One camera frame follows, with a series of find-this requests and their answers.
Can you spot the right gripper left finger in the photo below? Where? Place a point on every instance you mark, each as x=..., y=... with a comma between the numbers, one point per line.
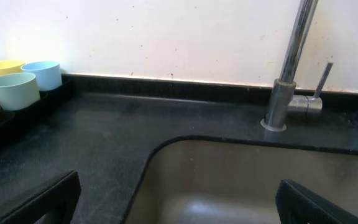
x=51, y=202

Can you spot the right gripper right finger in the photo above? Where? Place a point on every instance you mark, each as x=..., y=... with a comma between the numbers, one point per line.
x=303, y=208

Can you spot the steel sink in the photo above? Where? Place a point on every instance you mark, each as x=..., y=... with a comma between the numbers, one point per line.
x=228, y=180

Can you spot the black tray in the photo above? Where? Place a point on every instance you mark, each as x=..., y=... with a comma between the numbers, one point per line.
x=26, y=121

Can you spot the steel tap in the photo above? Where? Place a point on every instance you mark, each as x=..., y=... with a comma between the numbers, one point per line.
x=280, y=99

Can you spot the green cup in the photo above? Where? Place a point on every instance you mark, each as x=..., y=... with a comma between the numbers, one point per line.
x=15, y=93

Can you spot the blue cup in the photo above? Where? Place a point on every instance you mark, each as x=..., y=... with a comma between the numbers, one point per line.
x=45, y=76

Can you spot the yellow cup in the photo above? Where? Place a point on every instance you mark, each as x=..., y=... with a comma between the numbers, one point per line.
x=3, y=67

